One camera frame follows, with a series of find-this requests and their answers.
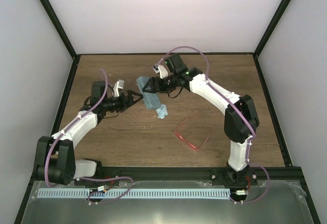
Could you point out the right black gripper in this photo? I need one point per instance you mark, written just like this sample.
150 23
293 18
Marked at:
160 88

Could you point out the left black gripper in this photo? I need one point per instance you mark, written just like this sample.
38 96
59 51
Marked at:
124 101

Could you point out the teal glasses case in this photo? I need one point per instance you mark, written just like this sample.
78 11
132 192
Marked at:
151 100

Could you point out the light blue cleaning cloth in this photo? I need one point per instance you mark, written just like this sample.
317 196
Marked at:
162 112

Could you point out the red transparent sunglasses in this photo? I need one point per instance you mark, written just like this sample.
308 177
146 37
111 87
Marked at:
194 132

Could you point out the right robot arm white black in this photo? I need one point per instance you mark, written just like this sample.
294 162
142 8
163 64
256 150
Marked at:
240 116

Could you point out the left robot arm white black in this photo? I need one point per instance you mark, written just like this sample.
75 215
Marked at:
55 160

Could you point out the metal front plate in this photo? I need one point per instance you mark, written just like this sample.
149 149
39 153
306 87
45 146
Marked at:
269 202

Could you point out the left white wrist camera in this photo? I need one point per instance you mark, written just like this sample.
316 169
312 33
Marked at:
119 85

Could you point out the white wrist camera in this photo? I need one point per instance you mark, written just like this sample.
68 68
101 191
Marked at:
119 85
160 70

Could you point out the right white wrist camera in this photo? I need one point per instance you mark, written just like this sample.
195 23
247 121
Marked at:
160 70

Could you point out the black aluminium frame rail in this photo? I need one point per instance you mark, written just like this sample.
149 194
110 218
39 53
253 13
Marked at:
191 173

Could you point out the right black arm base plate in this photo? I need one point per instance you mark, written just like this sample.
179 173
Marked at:
222 176

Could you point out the light blue slotted cable duct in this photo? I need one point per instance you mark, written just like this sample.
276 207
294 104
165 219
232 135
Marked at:
216 194

